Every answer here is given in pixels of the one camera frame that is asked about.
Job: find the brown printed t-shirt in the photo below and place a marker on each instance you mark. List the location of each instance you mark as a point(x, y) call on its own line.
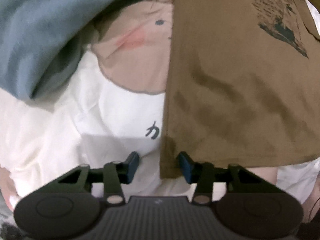
point(237, 80)

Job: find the white cartoon-print bed sheet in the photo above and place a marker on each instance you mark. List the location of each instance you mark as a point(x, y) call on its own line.
point(112, 105)

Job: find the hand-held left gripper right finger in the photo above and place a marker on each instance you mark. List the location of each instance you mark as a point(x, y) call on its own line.
point(186, 167)

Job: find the grey-blue sweatshirt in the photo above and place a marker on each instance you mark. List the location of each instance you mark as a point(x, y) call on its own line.
point(45, 30)

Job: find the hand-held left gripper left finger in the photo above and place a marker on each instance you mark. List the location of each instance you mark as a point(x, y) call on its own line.
point(132, 165)

